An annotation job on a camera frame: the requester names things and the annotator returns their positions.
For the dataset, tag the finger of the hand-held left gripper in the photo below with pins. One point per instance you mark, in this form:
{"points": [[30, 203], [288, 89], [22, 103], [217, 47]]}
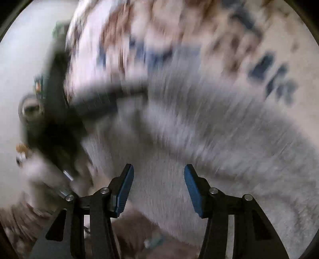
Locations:
{"points": [[99, 99]]}

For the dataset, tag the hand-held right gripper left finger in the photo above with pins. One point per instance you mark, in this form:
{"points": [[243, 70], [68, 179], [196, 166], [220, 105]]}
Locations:
{"points": [[124, 189]]}

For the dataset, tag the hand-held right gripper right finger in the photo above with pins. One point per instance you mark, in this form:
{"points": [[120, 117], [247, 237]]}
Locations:
{"points": [[193, 189]]}

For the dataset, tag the grey fleece pants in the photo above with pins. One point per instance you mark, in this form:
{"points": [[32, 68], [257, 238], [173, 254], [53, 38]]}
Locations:
{"points": [[199, 139]]}

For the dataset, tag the printed blanket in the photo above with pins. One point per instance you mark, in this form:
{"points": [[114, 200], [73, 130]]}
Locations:
{"points": [[174, 25]]}

